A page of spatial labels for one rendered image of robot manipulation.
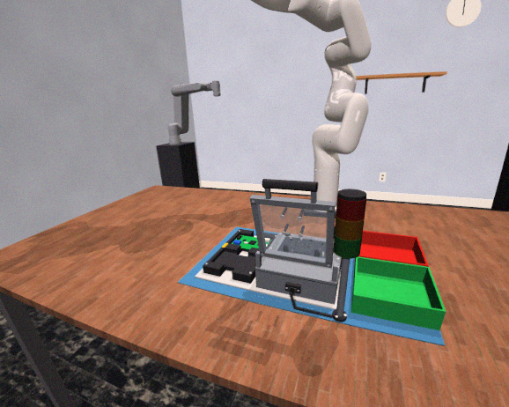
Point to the green circuit board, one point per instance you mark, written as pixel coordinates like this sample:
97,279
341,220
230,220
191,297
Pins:
246,242

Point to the red bin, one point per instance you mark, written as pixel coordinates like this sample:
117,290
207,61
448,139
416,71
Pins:
406,249

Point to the green bin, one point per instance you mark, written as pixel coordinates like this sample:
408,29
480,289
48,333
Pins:
398,293

